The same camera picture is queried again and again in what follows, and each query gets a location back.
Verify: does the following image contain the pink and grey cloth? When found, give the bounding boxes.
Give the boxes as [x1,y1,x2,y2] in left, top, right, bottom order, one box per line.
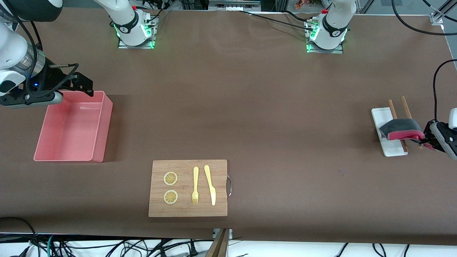
[378,118,426,142]

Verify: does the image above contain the white rectangular tray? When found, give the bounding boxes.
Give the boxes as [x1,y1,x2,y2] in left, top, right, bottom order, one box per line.
[371,107,408,157]

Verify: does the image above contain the pink plastic box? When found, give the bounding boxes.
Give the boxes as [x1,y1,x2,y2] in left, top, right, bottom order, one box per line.
[34,91,113,163]

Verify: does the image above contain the bamboo cutting board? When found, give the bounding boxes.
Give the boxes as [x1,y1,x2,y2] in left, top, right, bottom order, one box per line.
[148,160,228,218]

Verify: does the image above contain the yellow plastic fork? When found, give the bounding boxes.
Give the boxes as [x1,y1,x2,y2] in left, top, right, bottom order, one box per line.
[192,166,199,205]

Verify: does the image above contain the yellow plastic knife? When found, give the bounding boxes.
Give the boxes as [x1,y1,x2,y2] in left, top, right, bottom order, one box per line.
[204,165,216,206]

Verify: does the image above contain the grey power strip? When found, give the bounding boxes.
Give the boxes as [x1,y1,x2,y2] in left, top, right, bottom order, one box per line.
[209,0,261,11]

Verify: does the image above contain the brown wooden plank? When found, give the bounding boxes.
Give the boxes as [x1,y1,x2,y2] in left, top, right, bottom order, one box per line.
[205,228,230,257]

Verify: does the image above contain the black camera cable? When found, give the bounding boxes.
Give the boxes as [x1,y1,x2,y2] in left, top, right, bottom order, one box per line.
[392,0,457,124]
[12,14,80,92]

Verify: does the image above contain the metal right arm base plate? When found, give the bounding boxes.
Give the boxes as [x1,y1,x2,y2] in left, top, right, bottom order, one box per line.
[117,14,155,50]

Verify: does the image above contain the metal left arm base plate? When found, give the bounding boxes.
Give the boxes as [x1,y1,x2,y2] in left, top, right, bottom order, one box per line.
[305,19,344,54]

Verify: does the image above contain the black looped floor cable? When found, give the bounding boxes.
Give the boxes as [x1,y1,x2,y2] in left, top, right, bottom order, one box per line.
[0,217,39,257]

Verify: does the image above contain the black cable across table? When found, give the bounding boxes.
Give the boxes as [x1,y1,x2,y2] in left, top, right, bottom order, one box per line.
[238,10,316,32]

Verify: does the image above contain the small metal bracket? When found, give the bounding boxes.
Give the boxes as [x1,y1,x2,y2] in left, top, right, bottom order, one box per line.
[213,228,233,240]

